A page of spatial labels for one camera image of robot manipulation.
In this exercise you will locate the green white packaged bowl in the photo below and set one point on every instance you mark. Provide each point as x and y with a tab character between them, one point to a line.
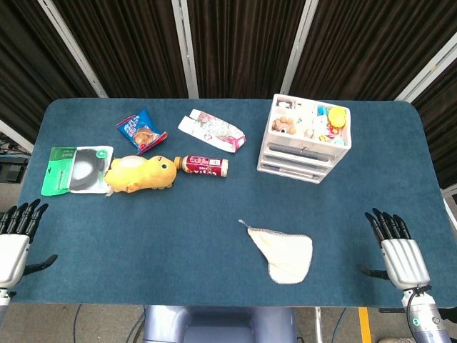
76	169

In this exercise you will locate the blue snack bag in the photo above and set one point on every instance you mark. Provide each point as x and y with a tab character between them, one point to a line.
141	130

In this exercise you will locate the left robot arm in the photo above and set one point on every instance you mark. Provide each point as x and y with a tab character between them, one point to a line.
3	303

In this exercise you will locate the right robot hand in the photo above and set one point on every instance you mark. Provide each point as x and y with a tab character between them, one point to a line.
403	257

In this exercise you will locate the blue table mat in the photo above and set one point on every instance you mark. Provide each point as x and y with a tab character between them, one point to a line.
228	214

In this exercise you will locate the yellow plush duck toy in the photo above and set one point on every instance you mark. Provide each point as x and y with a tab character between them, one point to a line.
141	173

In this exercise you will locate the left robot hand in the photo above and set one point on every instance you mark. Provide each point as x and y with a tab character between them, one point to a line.
10	250

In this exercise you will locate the white drawer organizer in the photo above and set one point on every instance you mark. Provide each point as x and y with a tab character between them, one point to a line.
303	143

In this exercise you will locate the brown bear figurine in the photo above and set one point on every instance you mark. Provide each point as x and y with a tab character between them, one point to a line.
284	125

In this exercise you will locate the white floral paper package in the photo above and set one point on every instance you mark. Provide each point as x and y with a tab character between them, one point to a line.
212	130

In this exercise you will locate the white cloth with loop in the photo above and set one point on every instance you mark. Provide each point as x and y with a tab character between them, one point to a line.
285	255

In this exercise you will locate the red label drink bottle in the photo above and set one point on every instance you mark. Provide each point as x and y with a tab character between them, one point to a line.
203	166

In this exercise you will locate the yellow rubber duck toy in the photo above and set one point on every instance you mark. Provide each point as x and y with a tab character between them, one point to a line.
337	116

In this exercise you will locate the robot torso base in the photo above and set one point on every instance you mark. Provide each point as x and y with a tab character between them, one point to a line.
219	324

